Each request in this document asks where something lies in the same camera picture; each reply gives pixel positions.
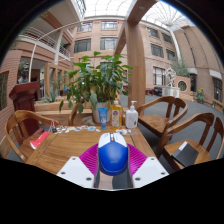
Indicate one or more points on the wooden armchair with booklet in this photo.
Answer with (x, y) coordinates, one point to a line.
(13, 133)

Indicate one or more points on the white pump dispenser bottle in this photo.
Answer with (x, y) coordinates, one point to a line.
(131, 118)

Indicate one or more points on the yellow flowering potted plant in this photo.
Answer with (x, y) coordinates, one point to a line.
(200, 96)

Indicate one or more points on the red and white booklet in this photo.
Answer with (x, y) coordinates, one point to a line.
(39, 140)

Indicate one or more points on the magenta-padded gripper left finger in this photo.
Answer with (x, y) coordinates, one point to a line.
(76, 170)

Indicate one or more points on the empty wooden armchair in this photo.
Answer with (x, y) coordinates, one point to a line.
(155, 122)

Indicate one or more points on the blue and white computer mouse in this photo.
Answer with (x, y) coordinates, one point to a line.
(112, 156)

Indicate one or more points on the white statue on pedestal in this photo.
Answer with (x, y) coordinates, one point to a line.
(171, 90)

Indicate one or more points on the wooden chair behind plant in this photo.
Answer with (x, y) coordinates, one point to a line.
(72, 116)

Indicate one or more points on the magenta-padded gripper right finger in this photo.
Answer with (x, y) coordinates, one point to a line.
(150, 170)

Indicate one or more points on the blue squeeze tube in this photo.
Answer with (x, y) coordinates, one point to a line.
(103, 118)

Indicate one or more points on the dark bust statue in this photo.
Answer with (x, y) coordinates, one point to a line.
(24, 75)

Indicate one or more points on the large green potted plant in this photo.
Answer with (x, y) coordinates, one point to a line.
(96, 76)

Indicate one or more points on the dark red wooden lectern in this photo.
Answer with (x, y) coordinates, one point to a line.
(25, 96)

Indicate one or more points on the black notebook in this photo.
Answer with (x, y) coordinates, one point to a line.
(185, 155)

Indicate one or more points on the yellow liquid bottle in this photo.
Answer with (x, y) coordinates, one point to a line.
(116, 116)

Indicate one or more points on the long wooden planter box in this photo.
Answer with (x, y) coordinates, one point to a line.
(50, 108)

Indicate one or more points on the wooden armchair with notebook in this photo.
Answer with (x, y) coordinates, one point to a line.
(173, 131)

